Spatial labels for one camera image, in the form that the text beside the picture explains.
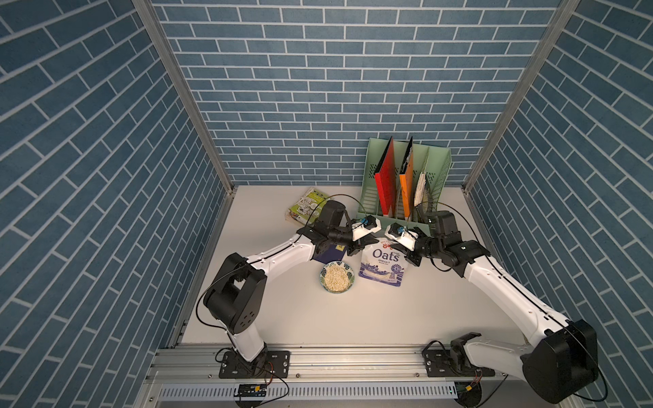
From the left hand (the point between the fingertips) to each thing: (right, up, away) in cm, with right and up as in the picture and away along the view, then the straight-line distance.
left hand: (381, 240), depth 80 cm
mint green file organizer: (+26, +29, +23) cm, 46 cm away
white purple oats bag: (+1, -7, +3) cm, 8 cm away
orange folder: (+10, +20, +5) cm, 23 cm away
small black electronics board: (-38, -42, -8) cm, 58 cm away
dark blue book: (-18, -7, +16) cm, 25 cm away
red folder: (+3, +20, +7) cm, 21 cm away
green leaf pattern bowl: (-14, -14, +7) cm, 21 cm away
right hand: (+5, 0, +1) cm, 5 cm away
